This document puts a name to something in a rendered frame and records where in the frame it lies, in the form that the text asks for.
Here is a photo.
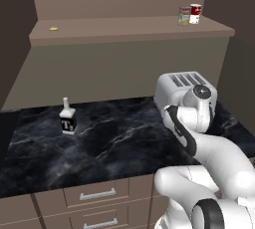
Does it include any brown cabinet shelf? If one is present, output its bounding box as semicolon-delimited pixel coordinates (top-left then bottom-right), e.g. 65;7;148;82
28;15;236;48

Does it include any narrow brown cabinet panel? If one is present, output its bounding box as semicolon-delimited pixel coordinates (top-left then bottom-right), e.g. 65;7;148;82
127;173;157;201

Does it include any brown cabinet front panel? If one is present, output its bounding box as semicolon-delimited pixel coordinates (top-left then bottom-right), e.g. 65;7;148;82
0;193;43;229

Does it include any white four-slot toaster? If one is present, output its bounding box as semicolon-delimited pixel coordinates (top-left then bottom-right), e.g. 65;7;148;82
153;71;219;135

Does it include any black bottle with white neck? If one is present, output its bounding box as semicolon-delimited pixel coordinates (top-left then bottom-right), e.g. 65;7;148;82
59;97;77;135

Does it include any brown drawer front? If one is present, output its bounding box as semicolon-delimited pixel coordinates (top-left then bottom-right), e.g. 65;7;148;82
62;177;130;209
67;202;130;229

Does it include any green and white can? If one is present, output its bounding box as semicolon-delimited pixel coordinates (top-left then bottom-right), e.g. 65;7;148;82
177;5;191;27

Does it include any red and white can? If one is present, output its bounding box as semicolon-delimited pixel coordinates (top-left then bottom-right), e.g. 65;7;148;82
188;3;203;25

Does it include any silver drawer handle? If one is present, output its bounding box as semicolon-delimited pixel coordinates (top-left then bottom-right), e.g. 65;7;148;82
79;187;118;202
83;217;120;229

